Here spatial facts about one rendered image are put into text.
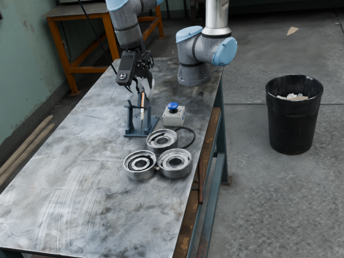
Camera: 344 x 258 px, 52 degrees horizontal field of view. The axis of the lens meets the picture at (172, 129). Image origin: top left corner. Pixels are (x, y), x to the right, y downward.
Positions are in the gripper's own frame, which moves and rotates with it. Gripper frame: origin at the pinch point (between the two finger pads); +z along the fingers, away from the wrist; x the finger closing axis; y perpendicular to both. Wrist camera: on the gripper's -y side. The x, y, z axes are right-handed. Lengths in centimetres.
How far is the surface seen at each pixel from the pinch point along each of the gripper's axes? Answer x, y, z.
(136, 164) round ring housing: -1.8, -19.3, 12.4
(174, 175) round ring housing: -15.7, -22.3, 12.7
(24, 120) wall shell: 167, 90, 79
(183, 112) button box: -9.1, 8.9, 11.9
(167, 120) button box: -4.2, 4.9, 12.8
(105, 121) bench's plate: 22.7, 5.4, 14.1
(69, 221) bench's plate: 8.8, -43.2, 12.7
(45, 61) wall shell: 170, 143, 53
